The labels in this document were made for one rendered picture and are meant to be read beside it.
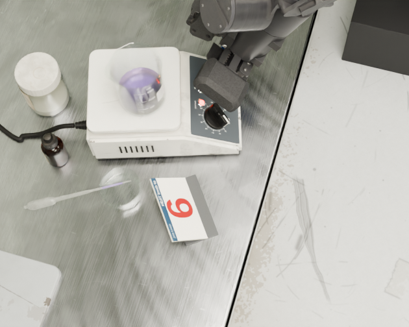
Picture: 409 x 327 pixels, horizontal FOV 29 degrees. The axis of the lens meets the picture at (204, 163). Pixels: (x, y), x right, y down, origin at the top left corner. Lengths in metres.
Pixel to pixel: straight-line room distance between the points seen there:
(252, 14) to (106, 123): 0.26
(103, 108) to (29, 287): 0.25
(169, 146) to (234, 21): 0.24
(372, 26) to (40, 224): 0.51
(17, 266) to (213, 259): 0.25
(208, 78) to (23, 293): 0.36
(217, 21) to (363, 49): 0.31
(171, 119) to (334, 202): 0.24
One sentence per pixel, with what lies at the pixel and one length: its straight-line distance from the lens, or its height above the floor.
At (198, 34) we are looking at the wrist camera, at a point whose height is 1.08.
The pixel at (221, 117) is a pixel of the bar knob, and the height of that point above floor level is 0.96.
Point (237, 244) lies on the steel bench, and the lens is 1.02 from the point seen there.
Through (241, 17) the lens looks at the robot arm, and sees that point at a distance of 0.85.
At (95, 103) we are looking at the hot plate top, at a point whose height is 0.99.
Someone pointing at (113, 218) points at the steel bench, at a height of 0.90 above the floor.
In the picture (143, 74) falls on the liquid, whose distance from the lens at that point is 1.00.
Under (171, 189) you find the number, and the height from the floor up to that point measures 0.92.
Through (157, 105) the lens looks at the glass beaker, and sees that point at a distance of 0.98.
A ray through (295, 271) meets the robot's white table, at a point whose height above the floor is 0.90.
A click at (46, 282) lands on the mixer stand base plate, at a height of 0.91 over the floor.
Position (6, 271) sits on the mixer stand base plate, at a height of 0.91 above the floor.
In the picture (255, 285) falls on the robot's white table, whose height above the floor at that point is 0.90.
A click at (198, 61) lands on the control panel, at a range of 1.06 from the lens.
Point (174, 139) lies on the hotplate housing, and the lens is 1.00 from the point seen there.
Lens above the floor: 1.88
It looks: 67 degrees down
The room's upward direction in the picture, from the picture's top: 5 degrees counter-clockwise
